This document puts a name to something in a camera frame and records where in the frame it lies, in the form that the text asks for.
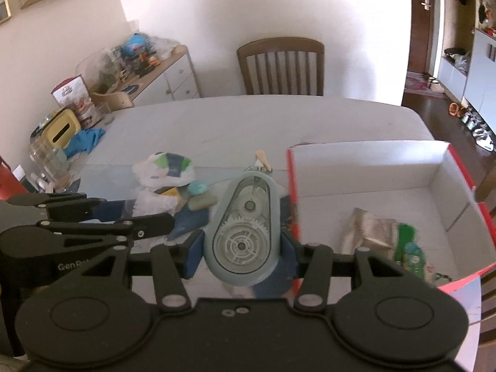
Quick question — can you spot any wooden slat-back chair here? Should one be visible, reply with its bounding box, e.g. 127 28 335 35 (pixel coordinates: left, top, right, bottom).
237 37 325 97

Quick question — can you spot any grey-blue correction tape dispenser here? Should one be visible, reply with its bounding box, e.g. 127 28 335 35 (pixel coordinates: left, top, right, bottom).
203 170 280 286

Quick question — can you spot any row of shoes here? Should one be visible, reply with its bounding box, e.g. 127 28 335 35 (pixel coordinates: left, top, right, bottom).
449 102 496 152

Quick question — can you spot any clear plastic bag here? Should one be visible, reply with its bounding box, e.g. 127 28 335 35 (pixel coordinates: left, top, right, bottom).
149 37 176 62

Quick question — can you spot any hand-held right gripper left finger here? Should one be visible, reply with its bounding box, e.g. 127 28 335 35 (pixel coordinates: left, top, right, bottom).
79 229 205 312

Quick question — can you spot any blue rubber glove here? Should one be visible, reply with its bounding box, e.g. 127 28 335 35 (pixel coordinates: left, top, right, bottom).
64 127 106 156

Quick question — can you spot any red and white snack bag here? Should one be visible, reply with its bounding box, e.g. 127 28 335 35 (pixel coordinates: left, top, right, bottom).
50 74 96 129

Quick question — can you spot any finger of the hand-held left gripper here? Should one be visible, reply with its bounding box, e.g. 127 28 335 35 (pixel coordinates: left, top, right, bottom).
39 214 175 257
8 193 127 221

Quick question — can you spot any white printed plastic bag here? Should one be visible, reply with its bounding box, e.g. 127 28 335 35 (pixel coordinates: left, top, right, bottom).
132 151 195 191

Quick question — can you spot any clear plastic wrapper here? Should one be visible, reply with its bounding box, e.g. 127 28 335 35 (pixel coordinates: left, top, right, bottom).
133 191 179 218

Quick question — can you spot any clear drinking glass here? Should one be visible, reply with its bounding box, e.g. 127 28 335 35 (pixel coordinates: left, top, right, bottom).
93 103 115 126

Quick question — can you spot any yellow tissue box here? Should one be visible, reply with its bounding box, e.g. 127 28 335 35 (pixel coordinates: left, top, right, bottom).
41 108 82 148

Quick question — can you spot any wooden tray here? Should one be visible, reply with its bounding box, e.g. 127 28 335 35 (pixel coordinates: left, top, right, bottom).
91 90 135 110

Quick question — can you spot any brown wooden door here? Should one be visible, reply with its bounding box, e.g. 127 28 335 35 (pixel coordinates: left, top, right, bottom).
406 0 445 83

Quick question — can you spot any beige foil packet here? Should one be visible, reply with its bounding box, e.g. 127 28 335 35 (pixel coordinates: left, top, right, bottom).
340 207 400 257

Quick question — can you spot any white sideboard with wooden top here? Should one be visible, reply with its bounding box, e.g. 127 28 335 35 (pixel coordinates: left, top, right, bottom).
115 44 202 106

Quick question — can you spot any white shoe cabinet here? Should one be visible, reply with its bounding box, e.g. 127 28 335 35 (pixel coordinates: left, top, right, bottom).
438 27 496 125

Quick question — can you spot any patterned doormat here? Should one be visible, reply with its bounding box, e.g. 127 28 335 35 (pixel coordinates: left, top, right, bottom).
403 73 447 98

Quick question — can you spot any red and white cardboard box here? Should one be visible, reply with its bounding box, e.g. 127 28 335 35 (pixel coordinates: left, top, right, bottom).
286 141 496 372

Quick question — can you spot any red object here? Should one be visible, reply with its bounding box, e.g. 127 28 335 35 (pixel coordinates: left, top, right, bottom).
0 155 29 199

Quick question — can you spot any pale green eraser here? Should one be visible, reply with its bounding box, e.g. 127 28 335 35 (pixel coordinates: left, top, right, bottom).
188 194 218 212

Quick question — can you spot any pale glass jar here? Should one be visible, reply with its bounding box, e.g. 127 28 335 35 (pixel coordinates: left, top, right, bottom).
30 139 71 179

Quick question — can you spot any blue toy package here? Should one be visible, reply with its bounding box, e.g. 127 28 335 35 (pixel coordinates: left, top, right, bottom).
120 33 150 58

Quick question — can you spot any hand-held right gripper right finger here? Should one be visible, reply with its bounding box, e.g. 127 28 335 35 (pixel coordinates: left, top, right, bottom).
281 232 438 312

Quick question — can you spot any green printed packet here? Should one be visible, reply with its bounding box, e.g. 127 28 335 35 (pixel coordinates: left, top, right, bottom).
392 223 427 272

